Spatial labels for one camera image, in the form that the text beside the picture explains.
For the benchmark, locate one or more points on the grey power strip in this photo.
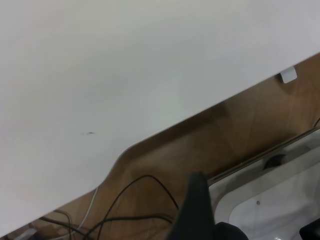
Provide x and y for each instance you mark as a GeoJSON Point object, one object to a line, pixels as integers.
{"type": "Point", "coordinates": [26, 234]}

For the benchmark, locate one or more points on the white table bracket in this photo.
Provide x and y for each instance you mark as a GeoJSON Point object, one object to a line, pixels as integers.
{"type": "Point", "coordinates": [288, 75]}

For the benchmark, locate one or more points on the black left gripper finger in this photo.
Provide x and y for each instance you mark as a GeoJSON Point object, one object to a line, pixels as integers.
{"type": "Point", "coordinates": [196, 215]}

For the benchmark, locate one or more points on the white robot base tray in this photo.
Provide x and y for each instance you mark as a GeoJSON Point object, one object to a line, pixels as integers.
{"type": "Point", "coordinates": [275, 200]}

